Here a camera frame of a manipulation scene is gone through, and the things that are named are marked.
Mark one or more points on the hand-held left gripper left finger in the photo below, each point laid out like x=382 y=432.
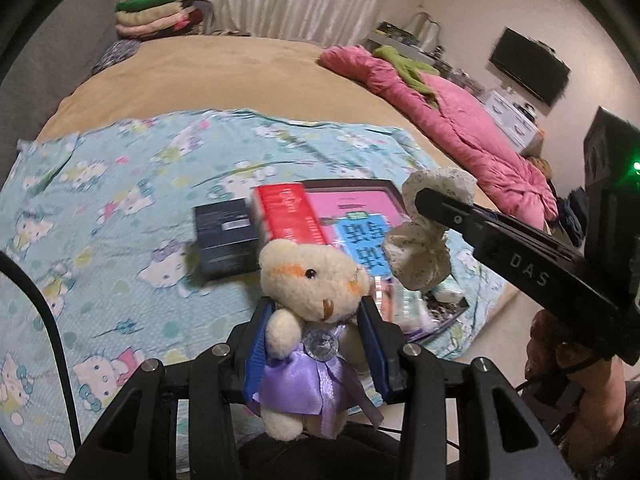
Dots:
x=255 y=360

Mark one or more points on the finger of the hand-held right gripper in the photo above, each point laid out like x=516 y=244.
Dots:
x=450 y=212

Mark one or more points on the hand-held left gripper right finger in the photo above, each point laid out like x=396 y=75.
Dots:
x=377 y=355

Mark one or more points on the white floral cloth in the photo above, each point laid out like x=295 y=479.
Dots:
x=420 y=260

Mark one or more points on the mint green tissue pack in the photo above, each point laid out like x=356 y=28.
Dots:
x=415 y=310

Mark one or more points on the purple dress teddy bear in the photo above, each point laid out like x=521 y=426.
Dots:
x=310 y=280

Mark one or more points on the dark-edged pink box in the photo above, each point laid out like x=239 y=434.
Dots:
x=350 y=200

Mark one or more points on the red tissue pack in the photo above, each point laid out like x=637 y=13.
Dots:
x=285 y=210

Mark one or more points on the person's right forearm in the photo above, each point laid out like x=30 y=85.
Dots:
x=605 y=425

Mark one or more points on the person's right hand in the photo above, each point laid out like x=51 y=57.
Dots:
x=547 y=345

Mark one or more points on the dark clothes pile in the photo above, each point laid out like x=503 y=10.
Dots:
x=567 y=215

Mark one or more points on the pink quilt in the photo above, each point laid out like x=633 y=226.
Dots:
x=465 y=120

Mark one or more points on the white dresser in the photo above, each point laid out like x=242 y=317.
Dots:
x=510 y=115

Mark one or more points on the black box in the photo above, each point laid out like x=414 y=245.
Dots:
x=225 y=240

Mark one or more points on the green cloth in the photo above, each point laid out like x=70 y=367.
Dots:
x=405 y=62

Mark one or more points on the black television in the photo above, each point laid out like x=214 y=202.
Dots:
x=530 y=65

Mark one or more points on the cluttered white table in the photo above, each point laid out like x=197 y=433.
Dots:
x=395 y=40

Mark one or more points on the light blue cat print blanket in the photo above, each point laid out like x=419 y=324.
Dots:
x=125 y=185

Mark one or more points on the bed with beige sheet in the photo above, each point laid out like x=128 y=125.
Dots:
x=225 y=75

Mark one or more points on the dark floral cloth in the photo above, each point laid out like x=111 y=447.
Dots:
x=115 y=55

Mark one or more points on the stack of folded clothes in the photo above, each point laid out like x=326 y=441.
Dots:
x=150 y=15

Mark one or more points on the grey quilted headboard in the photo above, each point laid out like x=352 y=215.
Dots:
x=50 y=45

